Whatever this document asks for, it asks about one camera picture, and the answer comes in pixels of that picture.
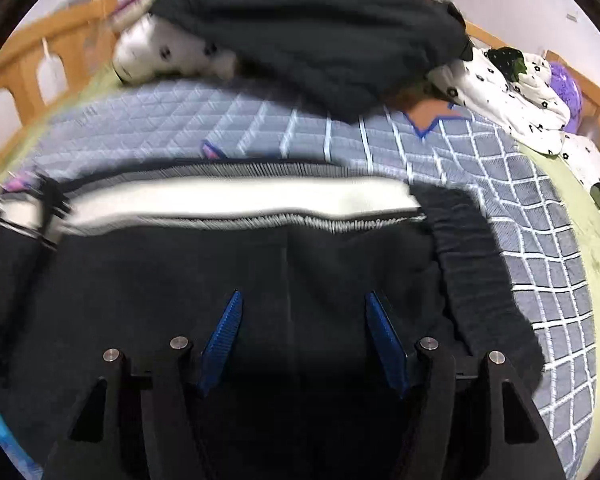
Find white strawberry print quilt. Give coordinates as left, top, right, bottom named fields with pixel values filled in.
left=427, top=45, right=573, bottom=156

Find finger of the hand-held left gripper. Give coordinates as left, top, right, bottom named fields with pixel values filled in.
left=36, top=176, right=75, bottom=253

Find white floral pillow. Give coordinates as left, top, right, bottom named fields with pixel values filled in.
left=560, top=132, right=600, bottom=236

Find grey checked star blanket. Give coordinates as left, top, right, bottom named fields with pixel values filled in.
left=0, top=77, right=598, bottom=480

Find white floral duvet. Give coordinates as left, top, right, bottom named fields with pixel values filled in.
left=112, top=15, right=238, bottom=86

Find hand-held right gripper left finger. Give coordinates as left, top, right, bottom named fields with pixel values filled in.
left=42, top=290, right=244, bottom=480

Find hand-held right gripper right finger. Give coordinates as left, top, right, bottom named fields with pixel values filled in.
left=364, top=291, right=566, bottom=480

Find purple plush toy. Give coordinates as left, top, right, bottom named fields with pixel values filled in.
left=547, top=62, right=588, bottom=133

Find black pants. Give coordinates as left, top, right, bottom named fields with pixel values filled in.
left=0, top=160, right=546, bottom=480

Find black padded jacket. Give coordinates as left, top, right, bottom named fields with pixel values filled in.
left=147, top=0, right=473, bottom=123

